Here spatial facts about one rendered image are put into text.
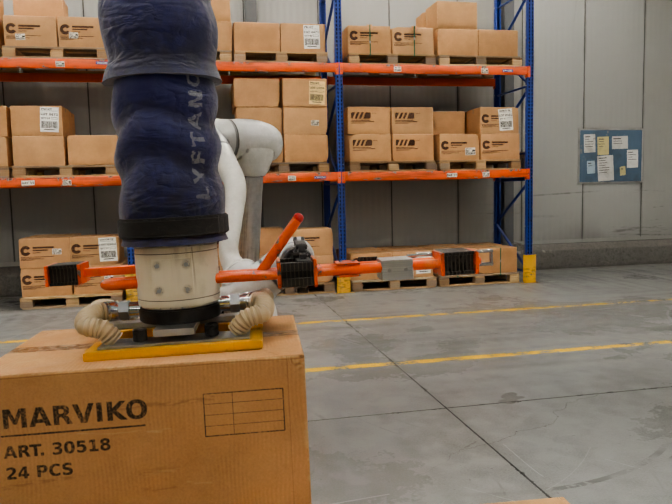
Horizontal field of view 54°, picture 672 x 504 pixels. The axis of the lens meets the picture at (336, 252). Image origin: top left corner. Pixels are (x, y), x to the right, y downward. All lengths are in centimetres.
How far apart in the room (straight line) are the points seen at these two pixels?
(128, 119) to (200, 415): 58
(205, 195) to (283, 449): 52
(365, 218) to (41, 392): 909
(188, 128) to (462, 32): 835
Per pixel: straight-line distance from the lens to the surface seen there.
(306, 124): 874
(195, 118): 135
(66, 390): 131
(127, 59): 136
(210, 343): 130
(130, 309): 144
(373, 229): 1025
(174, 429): 130
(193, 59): 136
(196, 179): 133
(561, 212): 1151
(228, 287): 172
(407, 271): 142
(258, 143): 213
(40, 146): 879
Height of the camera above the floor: 137
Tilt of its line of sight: 5 degrees down
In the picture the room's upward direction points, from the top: 1 degrees counter-clockwise
